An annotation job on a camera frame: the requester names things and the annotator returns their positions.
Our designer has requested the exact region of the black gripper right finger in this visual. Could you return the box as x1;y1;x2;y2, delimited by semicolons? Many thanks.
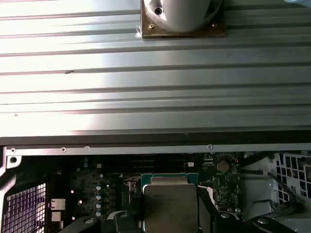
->
198;189;293;233

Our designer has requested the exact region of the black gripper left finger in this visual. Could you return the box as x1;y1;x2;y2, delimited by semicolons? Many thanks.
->
59;193;144;233

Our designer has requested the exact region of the silver green CPU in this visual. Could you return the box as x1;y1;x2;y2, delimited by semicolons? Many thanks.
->
140;172;199;233

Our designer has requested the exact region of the black RAM slot row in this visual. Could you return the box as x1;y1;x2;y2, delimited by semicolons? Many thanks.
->
131;154;189;174

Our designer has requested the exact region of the round coin battery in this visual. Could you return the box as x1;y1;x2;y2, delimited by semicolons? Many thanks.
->
216;160;230;173

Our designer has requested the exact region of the green motherboard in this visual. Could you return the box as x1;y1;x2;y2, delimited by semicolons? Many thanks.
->
46;151;243;233

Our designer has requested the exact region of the black open PC case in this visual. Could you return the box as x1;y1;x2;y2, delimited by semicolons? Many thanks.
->
0;135;311;233

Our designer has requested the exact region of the brown square base plate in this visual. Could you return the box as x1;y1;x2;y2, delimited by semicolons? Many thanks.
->
139;0;226;40

